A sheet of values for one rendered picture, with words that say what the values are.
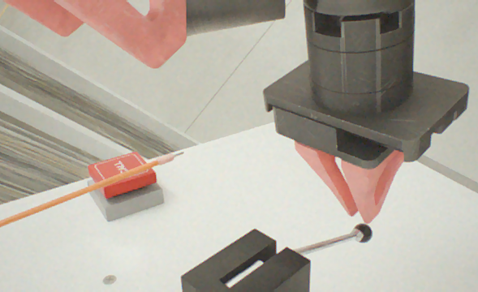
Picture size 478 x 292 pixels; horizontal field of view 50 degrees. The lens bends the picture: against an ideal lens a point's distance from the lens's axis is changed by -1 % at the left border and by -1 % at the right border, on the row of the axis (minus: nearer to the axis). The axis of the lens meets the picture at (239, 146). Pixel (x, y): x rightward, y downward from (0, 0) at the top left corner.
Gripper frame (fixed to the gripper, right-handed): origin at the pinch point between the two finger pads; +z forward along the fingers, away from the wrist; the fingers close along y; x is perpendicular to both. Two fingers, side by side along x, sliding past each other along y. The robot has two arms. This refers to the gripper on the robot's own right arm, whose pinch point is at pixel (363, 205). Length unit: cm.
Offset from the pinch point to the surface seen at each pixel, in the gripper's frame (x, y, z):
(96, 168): -7.2, -24.1, 2.4
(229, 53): 122, -155, 77
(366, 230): -0.6, 0.6, 1.5
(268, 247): -8.8, -0.3, -3.5
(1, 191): -9, -64, 23
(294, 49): 124, -116, 67
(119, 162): -5.2, -23.4, 2.7
